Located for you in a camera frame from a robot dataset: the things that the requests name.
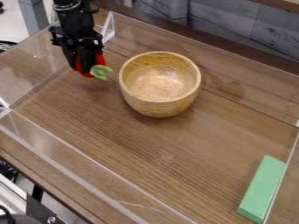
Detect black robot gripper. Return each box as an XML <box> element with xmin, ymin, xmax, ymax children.
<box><xmin>50</xmin><ymin>5</ymin><xmax>103</xmax><ymax>74</ymax></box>

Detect red plush strawberry green leaves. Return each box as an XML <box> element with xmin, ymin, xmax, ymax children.
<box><xmin>75</xmin><ymin>52</ymin><xmax>115</xmax><ymax>81</ymax></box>

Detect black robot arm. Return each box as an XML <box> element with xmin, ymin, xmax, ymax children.
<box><xmin>50</xmin><ymin>0</ymin><xmax>106</xmax><ymax>78</ymax></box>

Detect light wooden bowl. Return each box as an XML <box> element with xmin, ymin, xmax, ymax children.
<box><xmin>119</xmin><ymin>51</ymin><xmax>202</xmax><ymax>118</ymax></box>

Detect black device bottom left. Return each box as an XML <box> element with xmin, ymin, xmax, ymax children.
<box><xmin>0</xmin><ymin>205</ymin><xmax>67</xmax><ymax>224</ymax></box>

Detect green rectangular block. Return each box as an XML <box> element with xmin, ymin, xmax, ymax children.
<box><xmin>238</xmin><ymin>155</ymin><xmax>286</xmax><ymax>224</ymax></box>

